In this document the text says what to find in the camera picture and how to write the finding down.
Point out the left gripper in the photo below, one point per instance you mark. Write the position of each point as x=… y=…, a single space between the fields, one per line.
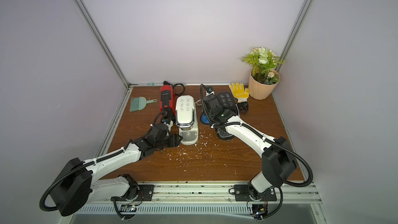
x=174 y=141

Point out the white coffee machine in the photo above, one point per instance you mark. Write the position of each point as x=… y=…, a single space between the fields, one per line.
x=186 y=120

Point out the blue grey microfiber cloth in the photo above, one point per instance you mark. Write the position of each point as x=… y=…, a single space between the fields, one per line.
x=204 y=119

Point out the red coffee machine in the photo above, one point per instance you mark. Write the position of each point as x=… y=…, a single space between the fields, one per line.
x=168 y=102

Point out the black coffee machine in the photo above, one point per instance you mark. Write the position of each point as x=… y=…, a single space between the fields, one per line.
x=218 y=109

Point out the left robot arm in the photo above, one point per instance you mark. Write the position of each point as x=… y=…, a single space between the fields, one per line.
x=81 y=182

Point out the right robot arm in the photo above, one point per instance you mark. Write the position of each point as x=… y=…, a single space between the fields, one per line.
x=278 y=160

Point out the green hand brush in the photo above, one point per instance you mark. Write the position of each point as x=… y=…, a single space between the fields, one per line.
x=139 y=103

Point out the yellow work glove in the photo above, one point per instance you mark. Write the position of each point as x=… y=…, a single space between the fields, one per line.
x=239 y=92

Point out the potted artificial plant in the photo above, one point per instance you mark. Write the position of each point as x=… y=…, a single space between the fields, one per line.
x=263 y=77

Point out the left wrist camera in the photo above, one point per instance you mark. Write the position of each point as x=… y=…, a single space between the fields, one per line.
x=168 y=122

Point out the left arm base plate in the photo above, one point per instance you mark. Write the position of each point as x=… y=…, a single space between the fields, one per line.
x=137 y=193

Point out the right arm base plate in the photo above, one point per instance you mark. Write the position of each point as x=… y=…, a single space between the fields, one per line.
x=244 y=193

